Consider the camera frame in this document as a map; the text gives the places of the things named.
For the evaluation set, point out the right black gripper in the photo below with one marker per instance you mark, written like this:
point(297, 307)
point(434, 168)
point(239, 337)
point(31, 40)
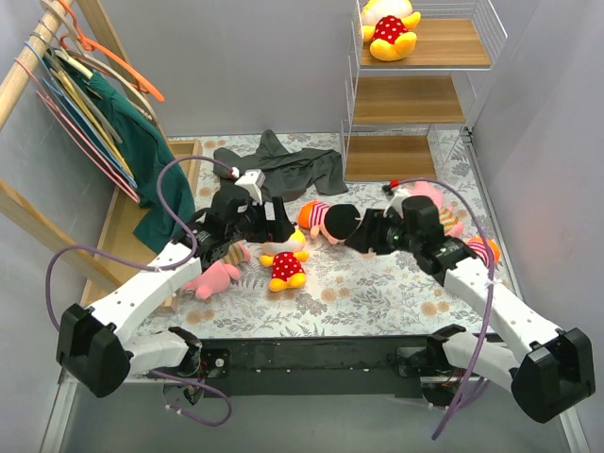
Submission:
point(373, 231)

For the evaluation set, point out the dark grey cloth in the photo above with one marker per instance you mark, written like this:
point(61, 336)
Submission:
point(289, 174)

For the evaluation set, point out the black-haired doll striped shirt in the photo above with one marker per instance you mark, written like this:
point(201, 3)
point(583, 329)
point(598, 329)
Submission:
point(335, 222)

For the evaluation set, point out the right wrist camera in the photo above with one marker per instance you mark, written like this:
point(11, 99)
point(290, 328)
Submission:
point(396, 194)

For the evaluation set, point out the beige hanger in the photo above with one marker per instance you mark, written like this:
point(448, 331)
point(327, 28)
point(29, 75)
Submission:
point(98, 62)

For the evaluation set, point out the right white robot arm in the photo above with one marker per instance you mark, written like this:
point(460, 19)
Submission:
point(547, 369)

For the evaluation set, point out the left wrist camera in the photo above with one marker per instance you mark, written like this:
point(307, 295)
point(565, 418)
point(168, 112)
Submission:
point(251, 180)

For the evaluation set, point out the blue hanger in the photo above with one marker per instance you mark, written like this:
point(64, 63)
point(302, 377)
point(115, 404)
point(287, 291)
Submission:
point(74, 113)

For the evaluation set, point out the yellow frog plush small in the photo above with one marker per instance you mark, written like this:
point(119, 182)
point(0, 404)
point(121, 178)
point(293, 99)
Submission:
point(286, 261)

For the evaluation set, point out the yellow hanger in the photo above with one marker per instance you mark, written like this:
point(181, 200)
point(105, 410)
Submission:
point(94, 127)

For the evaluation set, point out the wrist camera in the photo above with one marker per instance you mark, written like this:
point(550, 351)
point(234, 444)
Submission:
point(251, 180)
point(396, 194)

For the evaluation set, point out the orange hanger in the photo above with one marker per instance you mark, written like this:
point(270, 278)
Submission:
point(105, 41)

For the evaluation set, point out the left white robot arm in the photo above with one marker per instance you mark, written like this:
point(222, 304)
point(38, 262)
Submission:
point(96, 344)

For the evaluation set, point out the grey hanger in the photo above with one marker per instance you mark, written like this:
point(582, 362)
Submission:
point(61, 62)

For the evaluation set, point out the pink pig plush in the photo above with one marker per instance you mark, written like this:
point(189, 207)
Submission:
point(453, 225)
point(220, 275)

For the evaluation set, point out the wooden clothes rack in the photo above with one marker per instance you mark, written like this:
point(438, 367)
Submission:
point(39, 161)

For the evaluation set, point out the floral table mat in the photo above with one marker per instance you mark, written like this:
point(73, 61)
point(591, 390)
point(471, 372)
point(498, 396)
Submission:
point(347, 294)

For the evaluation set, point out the green shirt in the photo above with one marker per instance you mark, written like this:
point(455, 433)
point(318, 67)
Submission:
point(146, 154)

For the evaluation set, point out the black-haired doll right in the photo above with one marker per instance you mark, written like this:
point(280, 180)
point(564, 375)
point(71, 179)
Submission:
point(488, 251)

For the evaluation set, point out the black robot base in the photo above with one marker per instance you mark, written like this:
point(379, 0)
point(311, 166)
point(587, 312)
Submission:
point(387, 365)

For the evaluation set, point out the yellow frog plush big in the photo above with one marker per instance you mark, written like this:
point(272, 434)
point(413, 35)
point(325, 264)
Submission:
point(388, 28)

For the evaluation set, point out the pink hanger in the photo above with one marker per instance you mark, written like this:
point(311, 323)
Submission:
point(75, 133)

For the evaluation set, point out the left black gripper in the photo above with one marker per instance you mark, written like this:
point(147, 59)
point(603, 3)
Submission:
point(272, 223)

